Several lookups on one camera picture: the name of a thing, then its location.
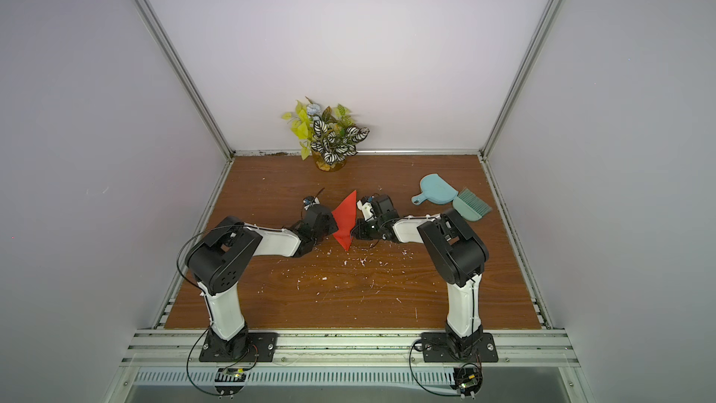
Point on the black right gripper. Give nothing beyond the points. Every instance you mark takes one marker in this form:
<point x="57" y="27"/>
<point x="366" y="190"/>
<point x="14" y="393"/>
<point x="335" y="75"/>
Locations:
<point x="364" y="227"/>

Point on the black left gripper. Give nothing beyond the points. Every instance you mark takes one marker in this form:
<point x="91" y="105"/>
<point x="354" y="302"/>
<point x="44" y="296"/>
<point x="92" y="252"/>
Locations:
<point x="332" y="221"/>

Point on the red square paper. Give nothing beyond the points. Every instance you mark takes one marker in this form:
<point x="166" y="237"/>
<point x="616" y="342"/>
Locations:
<point x="345" y="218"/>

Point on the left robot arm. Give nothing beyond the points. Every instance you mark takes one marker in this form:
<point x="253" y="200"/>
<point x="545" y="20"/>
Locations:
<point x="219" y="260"/>

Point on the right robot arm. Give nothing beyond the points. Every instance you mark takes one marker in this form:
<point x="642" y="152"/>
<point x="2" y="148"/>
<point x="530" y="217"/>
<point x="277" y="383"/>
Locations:
<point x="457" y="253"/>

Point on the light blue dustpan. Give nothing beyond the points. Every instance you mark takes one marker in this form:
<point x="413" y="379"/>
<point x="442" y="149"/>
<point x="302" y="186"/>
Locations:
<point x="435" y="190"/>

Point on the artificial plant in amber vase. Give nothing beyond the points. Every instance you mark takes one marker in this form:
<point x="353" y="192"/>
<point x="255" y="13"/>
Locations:
<point x="328" y="135"/>

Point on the green hand brush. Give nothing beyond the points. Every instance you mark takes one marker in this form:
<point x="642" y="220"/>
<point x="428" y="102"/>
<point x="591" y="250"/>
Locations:
<point x="470" y="206"/>

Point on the right small circuit board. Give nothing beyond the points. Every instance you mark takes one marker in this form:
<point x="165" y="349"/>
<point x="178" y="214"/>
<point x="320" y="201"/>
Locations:
<point x="468" y="381"/>

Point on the small circuit board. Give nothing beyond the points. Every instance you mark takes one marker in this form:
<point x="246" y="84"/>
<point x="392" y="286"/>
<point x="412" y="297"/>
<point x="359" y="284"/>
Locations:
<point x="228" y="382"/>
<point x="468" y="381"/>

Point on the left small circuit board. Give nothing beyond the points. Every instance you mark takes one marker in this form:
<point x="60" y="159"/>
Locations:
<point x="228" y="382"/>

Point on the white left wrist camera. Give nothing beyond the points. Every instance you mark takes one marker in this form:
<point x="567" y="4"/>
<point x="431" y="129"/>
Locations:
<point x="309" y="201"/>

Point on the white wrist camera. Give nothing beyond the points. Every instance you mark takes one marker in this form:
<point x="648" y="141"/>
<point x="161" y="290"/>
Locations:
<point x="365" y="206"/>
<point x="309" y="201"/>

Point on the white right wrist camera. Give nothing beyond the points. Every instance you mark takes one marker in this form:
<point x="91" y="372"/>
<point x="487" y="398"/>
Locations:
<point x="365" y="206"/>

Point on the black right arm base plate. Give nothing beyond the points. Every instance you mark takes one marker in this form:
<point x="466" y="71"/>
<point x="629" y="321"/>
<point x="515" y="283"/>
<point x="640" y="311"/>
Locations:
<point x="441" y="347"/>

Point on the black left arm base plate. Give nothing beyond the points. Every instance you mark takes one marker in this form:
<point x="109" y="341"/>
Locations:
<point x="246" y="346"/>

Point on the aluminium front rail frame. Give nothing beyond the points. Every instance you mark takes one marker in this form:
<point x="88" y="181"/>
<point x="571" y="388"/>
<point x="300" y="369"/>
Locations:
<point x="342" y="357"/>

